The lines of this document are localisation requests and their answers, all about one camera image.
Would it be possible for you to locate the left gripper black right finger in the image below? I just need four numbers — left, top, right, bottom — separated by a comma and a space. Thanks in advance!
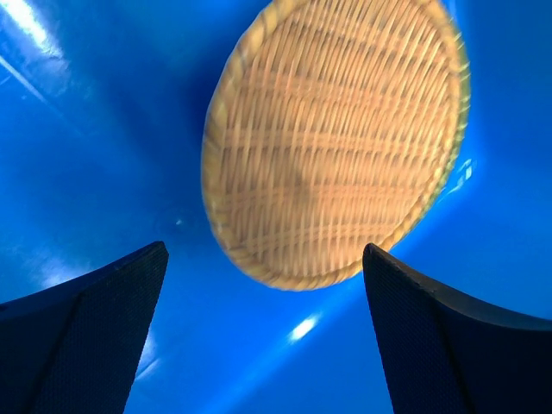
362, 244, 551, 413

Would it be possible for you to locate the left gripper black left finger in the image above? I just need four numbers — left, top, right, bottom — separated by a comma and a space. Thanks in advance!
1, 241, 169, 413

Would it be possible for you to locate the large tan woven tray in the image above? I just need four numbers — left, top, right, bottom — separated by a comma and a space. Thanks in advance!
202, 1, 470, 291

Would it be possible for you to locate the blue plastic bin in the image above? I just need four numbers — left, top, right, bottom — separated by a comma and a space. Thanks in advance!
1, 1, 551, 413

